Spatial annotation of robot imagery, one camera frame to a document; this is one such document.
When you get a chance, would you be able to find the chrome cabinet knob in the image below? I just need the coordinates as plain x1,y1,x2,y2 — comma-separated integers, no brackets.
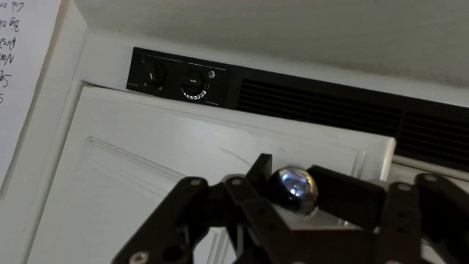
266,166,319,216

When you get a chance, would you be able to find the white cabinet door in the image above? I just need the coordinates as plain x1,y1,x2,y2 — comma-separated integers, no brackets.
23,82,397,264

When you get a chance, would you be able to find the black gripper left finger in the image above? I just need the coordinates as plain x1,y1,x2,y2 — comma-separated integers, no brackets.
110,153,274,264

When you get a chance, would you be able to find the black control panel vent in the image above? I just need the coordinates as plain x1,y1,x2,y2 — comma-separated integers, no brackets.
126,47,469,170

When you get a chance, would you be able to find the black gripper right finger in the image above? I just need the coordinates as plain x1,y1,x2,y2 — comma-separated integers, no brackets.
308,166,469,264

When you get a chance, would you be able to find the paper note with writing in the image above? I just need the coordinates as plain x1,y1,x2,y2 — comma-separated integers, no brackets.
0,0,61,186

